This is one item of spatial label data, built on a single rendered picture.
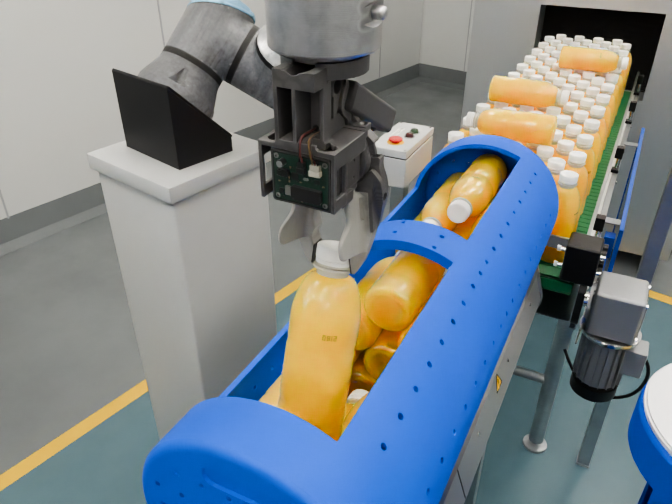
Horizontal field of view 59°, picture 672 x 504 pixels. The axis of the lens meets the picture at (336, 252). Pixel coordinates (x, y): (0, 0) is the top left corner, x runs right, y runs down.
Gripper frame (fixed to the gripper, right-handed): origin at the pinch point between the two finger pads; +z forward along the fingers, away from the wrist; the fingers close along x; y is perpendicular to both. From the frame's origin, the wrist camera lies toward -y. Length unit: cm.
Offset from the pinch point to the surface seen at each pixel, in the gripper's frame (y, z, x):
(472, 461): -21, 48, 14
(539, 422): -107, 122, 22
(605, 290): -82, 48, 28
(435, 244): -23.3, 10.9, 3.4
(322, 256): 1.9, -0.4, -0.5
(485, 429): -29, 48, 14
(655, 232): -109, 45, 36
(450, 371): -5.8, 16.0, 11.8
